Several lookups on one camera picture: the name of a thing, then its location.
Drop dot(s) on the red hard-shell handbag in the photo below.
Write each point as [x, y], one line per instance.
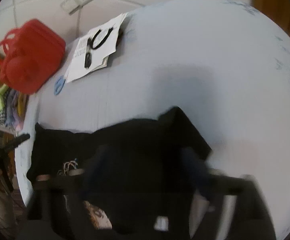
[29, 56]

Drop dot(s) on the black white checkered cloth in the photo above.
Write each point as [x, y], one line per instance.
[3, 117]

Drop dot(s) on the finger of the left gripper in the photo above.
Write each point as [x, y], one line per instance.
[15, 142]

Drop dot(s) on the black pen with lanyard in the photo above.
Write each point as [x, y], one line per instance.
[91, 47]

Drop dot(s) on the floral blue bedsheet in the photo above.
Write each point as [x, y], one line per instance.
[225, 64]

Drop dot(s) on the blue folded cloth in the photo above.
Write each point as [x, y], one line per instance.
[9, 109]

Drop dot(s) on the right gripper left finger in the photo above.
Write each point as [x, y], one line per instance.
[57, 210]

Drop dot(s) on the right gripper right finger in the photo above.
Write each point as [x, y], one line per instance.
[250, 219]

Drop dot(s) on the white paper sheets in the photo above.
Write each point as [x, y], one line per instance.
[76, 68]

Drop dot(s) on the blue handled scissors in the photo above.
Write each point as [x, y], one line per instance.
[59, 84]

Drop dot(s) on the green folded cloth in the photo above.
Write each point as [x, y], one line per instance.
[4, 91]

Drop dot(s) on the yellow folded cloth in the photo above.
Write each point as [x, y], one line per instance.
[21, 107]

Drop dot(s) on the black t-shirt with print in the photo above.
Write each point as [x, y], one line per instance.
[147, 187]

